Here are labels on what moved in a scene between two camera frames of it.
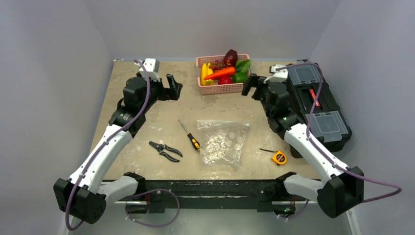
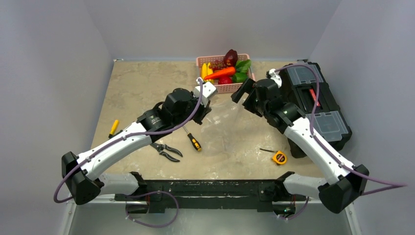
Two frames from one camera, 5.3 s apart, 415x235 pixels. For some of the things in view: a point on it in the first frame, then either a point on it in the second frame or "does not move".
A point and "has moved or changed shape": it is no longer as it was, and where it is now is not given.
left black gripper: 166,93 → 203,110
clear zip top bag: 221,142 has moved or changed shape
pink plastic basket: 218,88 does not move
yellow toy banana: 204,73 does not move
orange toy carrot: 222,73 does not move
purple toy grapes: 218,64 does not move
